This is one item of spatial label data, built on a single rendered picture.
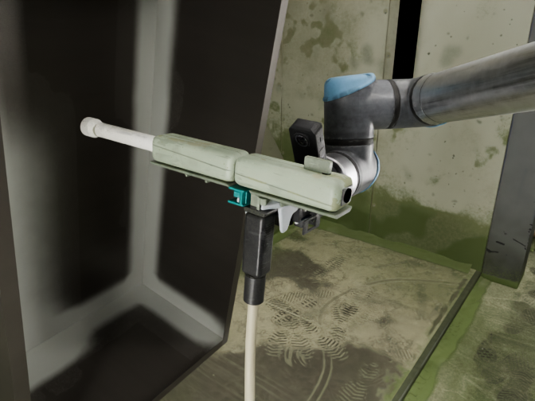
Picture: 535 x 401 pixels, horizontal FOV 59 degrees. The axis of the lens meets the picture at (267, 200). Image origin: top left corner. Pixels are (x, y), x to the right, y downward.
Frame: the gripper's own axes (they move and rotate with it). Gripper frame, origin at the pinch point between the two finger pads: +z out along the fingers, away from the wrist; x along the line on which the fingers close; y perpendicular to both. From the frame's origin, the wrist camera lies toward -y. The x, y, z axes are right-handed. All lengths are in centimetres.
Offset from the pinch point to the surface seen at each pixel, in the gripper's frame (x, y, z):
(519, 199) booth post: -22, 41, -200
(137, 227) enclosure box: 65, 35, -39
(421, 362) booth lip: -8, 95, -121
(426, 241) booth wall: 17, 77, -207
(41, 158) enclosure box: 60, 9, -8
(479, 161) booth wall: -1, 27, -200
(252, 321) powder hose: -1.0, 19.1, -0.7
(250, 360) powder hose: -1.4, 25.6, -0.5
